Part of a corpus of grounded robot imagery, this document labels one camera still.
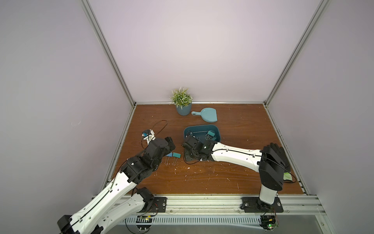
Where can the blue binder clip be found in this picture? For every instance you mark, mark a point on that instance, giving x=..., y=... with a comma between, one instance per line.
x=168, y=156

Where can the left electronics board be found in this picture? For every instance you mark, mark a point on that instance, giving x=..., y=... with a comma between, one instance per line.
x=143, y=223

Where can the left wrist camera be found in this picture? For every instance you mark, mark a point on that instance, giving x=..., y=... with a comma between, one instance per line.
x=148, y=135

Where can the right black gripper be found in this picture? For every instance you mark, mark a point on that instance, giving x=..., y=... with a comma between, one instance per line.
x=188, y=143

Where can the aluminium front rail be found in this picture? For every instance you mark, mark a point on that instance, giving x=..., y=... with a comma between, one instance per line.
x=205, y=204

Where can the right electronics board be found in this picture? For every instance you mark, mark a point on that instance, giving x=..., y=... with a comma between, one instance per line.
x=268, y=222

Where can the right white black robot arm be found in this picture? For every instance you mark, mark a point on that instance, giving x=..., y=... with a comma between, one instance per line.
x=270, y=162

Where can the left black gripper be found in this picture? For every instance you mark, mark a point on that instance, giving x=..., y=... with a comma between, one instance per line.
x=166, y=149

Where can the teal binder clip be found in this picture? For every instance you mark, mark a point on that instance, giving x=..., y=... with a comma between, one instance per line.
x=176, y=157
x=210, y=135

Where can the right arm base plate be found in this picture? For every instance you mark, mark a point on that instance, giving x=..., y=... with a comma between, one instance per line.
x=255, y=205

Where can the electronics board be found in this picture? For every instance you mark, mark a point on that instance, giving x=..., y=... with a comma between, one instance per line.
x=143, y=223
x=268, y=222

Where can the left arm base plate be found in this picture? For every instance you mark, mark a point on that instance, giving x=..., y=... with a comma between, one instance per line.
x=155, y=205

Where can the light teal dustpan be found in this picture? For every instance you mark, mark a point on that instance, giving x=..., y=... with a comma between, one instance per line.
x=207, y=114

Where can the potted green plant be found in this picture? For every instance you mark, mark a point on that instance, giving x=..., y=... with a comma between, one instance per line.
x=182, y=99

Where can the dark teal storage box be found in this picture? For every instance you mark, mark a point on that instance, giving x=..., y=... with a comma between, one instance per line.
x=200, y=131

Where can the black glove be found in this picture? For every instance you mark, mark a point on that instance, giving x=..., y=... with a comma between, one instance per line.
x=281, y=153

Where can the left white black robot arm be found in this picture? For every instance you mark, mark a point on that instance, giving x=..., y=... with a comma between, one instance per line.
x=105, y=211

